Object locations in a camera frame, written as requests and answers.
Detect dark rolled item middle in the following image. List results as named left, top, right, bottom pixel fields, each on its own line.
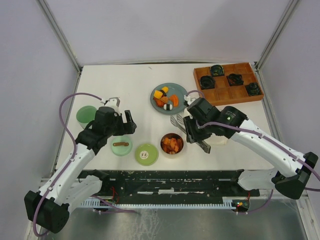
left=226, top=73, right=244, bottom=87

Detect rice ball with seaweed band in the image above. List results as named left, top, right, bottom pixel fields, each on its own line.
left=163, top=103, right=173, bottom=111

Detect mint green cup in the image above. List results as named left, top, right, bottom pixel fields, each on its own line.
left=76, top=105, right=97, bottom=129

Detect mint lid with brown handle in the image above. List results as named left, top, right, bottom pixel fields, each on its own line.
left=111, top=135, right=133, bottom=157

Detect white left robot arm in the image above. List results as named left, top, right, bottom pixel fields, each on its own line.
left=24, top=106, right=137, bottom=234

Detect beige minced fish mound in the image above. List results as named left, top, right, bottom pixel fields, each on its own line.
left=160, top=96, right=169, bottom=104

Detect lime green round lid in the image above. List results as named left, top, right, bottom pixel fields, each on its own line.
left=134, top=143, right=159, bottom=166

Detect steel serving tongs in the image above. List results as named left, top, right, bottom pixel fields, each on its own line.
left=170, top=115, right=211, bottom=154

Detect white cable duct strip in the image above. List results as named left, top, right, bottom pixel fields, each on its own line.
left=77, top=194, right=238, bottom=208

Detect dark rolled item far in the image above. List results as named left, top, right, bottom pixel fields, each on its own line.
left=209, top=64, right=225, bottom=77

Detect wooden compartment tray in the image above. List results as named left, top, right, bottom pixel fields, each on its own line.
left=193, top=62, right=264, bottom=106

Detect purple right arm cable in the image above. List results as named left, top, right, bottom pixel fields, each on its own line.
left=186, top=90, right=320, bottom=216

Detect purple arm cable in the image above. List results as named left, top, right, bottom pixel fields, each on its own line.
left=32, top=92, right=137, bottom=237
left=186, top=90, right=320, bottom=216

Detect aluminium frame post left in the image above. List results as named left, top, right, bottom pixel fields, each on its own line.
left=36, top=0, right=83, bottom=73

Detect white folded cloth napkin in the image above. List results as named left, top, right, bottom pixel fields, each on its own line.
left=182, top=112, right=229, bottom=147

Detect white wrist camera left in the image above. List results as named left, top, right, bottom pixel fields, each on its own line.
left=100, top=97, right=121, bottom=110

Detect beige steel lunch bowl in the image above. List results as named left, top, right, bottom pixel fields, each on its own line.
left=160, top=133, right=184, bottom=156

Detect aluminium frame post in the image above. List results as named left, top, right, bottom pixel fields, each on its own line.
left=254, top=0, right=302, bottom=71
left=36, top=0, right=83, bottom=73

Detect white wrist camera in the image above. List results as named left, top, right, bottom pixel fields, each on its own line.
left=183, top=95, right=193, bottom=107
left=100, top=97, right=121, bottom=110

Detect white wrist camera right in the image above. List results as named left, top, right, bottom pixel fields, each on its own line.
left=183, top=95, right=193, bottom=107

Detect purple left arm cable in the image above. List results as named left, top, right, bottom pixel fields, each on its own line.
left=32, top=92, right=137, bottom=237

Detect dark rolled item right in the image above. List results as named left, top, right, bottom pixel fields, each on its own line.
left=245, top=82, right=262, bottom=97

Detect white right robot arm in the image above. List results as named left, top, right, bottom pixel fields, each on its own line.
left=183, top=95, right=319, bottom=200

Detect dark rolled item left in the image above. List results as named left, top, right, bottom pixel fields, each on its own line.
left=199, top=75, right=216, bottom=90

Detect dark rolled item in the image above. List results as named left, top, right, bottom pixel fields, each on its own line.
left=226, top=73, right=244, bottom=87
left=199, top=75, right=216, bottom=90
left=245, top=82, right=262, bottom=97
left=209, top=64, right=225, bottom=77

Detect aluminium frame post right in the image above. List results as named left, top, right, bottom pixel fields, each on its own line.
left=254, top=0, right=302, bottom=71

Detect salmon slice pieces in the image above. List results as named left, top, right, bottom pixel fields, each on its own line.
left=169, top=94, right=179, bottom=108

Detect blue-grey ceramic plate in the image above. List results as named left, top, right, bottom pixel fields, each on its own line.
left=150, top=82, right=187, bottom=115

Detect orange fried nugget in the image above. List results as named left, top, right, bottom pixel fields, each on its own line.
left=163, top=137, right=172, bottom=148

